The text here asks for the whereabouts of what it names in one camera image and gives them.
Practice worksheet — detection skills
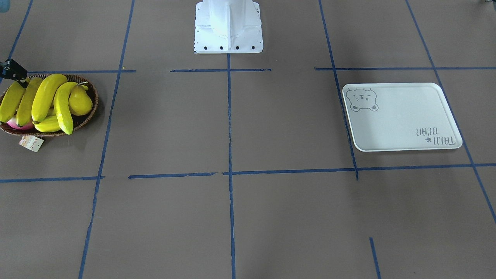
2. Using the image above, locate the pink white peach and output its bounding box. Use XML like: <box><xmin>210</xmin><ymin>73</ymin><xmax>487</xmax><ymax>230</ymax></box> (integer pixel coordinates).
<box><xmin>7</xmin><ymin>116</ymin><xmax>35</xmax><ymax>131</ymax></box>

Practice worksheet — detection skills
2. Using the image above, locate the white bear tray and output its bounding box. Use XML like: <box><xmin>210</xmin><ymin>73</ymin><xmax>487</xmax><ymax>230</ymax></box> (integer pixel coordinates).
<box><xmin>342</xmin><ymin>83</ymin><xmax>463</xmax><ymax>152</ymax></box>

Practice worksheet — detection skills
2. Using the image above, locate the basket paper price tag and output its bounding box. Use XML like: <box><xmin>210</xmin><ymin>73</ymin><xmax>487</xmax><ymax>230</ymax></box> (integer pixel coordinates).
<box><xmin>18</xmin><ymin>136</ymin><xmax>44</xmax><ymax>152</ymax></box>

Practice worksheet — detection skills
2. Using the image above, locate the yellow pear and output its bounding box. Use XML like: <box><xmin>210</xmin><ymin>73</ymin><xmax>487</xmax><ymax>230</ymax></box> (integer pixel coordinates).
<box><xmin>69</xmin><ymin>85</ymin><xmax>93</xmax><ymax>116</ymax></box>

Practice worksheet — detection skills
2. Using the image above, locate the brown wicker basket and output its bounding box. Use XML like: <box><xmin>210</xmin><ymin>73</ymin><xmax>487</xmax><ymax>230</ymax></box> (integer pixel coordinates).
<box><xmin>1</xmin><ymin>74</ymin><xmax>99</xmax><ymax>137</ymax></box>

